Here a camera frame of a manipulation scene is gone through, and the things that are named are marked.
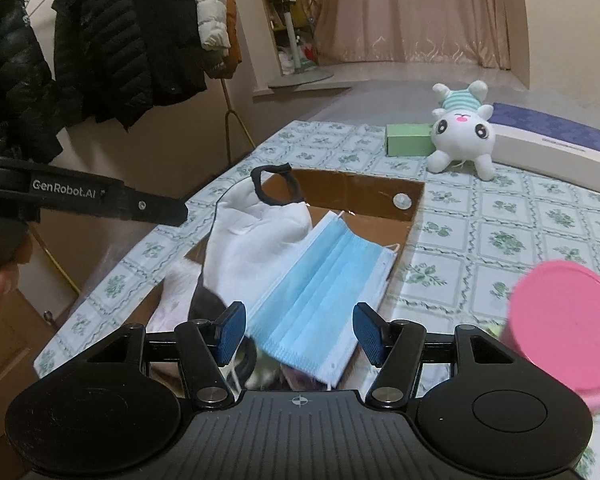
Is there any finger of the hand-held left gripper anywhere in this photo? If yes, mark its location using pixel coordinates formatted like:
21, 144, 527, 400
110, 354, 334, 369
122, 184, 190, 227

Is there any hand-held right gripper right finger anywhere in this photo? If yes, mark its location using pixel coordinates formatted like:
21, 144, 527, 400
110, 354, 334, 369
352, 302, 516, 409

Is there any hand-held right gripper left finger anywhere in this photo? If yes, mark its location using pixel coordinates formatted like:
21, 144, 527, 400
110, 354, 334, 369
87, 302, 249, 409

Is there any blue face mask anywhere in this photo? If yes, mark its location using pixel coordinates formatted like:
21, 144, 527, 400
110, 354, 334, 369
245, 210, 400, 388

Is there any white cloth face mask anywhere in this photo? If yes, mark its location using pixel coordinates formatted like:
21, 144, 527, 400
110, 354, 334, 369
200, 164, 313, 311

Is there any brown cardboard box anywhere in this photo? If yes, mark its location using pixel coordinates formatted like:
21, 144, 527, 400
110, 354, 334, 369
145, 167, 427, 392

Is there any black puffer jacket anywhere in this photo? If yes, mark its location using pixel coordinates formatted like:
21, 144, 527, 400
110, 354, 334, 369
0, 0, 63, 163
52, 0, 208, 133

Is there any metal coat rack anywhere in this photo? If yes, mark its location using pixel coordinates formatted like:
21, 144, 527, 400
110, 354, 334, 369
0, 0, 256, 166

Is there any brown jacket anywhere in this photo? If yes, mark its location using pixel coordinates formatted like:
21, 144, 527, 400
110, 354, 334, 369
205, 0, 243, 81

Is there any green box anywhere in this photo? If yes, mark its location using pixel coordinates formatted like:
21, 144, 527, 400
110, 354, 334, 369
384, 122, 436, 158

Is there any pink lidded cup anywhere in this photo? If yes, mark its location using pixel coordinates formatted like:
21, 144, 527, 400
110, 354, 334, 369
500, 259, 600, 413

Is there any white puffer jacket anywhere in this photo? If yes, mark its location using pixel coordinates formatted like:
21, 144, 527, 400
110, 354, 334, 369
170, 0, 231, 53

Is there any white plush toy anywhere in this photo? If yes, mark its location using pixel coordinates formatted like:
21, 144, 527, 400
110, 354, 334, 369
426, 80, 496, 181

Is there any white pole stand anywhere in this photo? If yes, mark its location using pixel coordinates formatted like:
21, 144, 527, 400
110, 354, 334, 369
267, 0, 333, 88

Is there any blue and white flat box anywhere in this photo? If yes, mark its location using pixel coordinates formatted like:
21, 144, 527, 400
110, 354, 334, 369
487, 102, 600, 183

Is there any beige curtain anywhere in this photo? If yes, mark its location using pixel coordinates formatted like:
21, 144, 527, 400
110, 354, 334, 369
310, 0, 513, 71

